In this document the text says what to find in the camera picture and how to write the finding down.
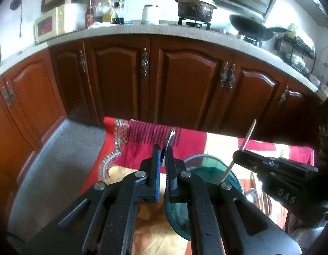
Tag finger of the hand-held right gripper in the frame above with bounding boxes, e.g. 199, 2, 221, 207
232, 149, 274, 176

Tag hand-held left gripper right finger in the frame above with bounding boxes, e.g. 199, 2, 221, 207
165, 146, 304, 255

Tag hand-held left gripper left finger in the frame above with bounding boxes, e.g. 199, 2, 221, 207
26, 144, 162, 255

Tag wooden chopstick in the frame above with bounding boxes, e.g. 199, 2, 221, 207
221, 119, 257, 184

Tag teal glass bowl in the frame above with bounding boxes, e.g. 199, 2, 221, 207
163, 154, 245, 243

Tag red and cream printed blanket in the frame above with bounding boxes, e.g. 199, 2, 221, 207
86, 116, 314, 255

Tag wooden chair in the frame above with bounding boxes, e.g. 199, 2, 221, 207
285, 210, 296, 234

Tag metal spoon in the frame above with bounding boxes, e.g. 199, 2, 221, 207
245, 172, 260, 205

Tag dark wooden cupboard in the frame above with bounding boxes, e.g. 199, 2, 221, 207
317, 96, 328, 165

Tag wooden base cabinet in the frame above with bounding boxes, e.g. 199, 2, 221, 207
0, 33, 326, 208

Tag black wok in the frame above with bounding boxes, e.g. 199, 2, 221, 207
229, 14, 288, 41

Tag grey kitchen countertop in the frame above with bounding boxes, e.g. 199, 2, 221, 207
0, 23, 328, 96

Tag gas stove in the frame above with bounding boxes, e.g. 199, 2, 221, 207
177, 17, 264, 48

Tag white electric kettle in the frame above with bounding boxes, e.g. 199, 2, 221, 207
141, 4, 161, 26

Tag metal cooking pot with lid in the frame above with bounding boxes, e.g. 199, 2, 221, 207
175, 0, 217, 22

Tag yellow cooking oil bottle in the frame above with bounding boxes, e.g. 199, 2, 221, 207
103, 0, 114, 24

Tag red sauce bottle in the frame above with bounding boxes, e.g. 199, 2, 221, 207
86, 0, 95, 28

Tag cream microwave oven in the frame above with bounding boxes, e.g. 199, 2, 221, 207
34, 4, 86, 44

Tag black wire dish rack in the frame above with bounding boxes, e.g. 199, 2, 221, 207
274, 23, 317, 75

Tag black wall fixture with cable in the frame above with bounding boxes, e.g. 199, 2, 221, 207
9, 0, 24, 36

